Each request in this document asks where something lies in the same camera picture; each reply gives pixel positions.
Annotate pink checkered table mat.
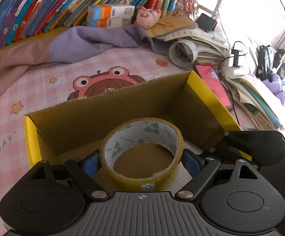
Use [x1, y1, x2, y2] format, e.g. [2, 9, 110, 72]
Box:
[0, 46, 256, 236]

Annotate stack of papers and books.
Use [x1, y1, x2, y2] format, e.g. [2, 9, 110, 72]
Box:
[146, 24, 285, 132]

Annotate clear tape roll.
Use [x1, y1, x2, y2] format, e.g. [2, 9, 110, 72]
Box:
[169, 39, 198, 68]

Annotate pink pig plush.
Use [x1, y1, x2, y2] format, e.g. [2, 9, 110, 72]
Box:
[135, 6, 162, 29]

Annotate small black display device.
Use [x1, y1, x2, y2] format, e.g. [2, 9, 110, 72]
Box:
[196, 13, 217, 32]

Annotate yellow cardboard box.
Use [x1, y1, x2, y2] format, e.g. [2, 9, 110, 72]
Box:
[24, 71, 240, 166]

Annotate orange white medicine boxes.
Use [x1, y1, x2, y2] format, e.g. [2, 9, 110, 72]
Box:
[86, 4, 135, 28]

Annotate yellow tape roll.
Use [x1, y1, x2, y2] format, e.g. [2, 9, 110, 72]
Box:
[100, 118, 184, 192]

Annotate pink purple cloth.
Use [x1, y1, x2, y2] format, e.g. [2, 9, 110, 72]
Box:
[0, 25, 169, 95]

